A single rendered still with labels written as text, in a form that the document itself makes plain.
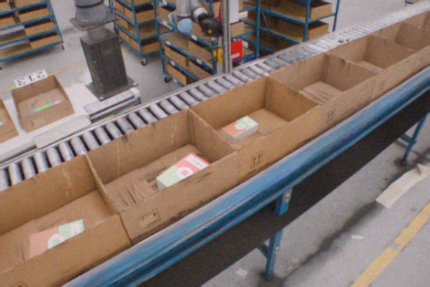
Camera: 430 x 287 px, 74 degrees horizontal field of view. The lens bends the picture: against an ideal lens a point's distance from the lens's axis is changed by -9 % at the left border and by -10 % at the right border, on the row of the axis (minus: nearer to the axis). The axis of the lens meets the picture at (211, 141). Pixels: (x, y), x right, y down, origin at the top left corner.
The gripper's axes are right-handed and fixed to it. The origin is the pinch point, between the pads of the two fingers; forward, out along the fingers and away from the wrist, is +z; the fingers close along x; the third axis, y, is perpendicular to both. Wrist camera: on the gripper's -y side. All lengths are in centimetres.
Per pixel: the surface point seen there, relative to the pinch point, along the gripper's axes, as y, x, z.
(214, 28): -9.4, 6.4, -0.9
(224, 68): 12.4, 1.8, 14.4
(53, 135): 18, 108, 11
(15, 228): -27, 131, 59
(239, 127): -33, 44, 64
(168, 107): 9, 48, 26
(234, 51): 7.2, -8.7, 7.8
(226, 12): -19.4, 0.9, -2.0
